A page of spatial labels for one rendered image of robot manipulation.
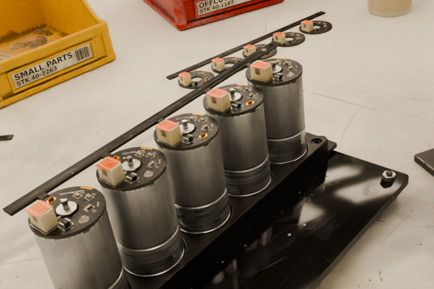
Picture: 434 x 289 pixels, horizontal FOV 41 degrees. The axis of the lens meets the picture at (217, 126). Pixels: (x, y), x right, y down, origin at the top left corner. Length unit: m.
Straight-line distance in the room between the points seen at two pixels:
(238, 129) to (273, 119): 0.03
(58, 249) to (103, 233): 0.01
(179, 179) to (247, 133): 0.03
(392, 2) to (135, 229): 0.32
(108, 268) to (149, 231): 0.02
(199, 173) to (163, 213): 0.02
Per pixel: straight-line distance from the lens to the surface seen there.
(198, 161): 0.22
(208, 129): 0.22
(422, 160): 0.30
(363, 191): 0.27
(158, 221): 0.21
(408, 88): 0.37
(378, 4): 0.47
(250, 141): 0.24
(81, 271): 0.20
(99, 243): 0.20
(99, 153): 0.22
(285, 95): 0.25
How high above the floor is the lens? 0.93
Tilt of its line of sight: 31 degrees down
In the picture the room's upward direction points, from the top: 9 degrees counter-clockwise
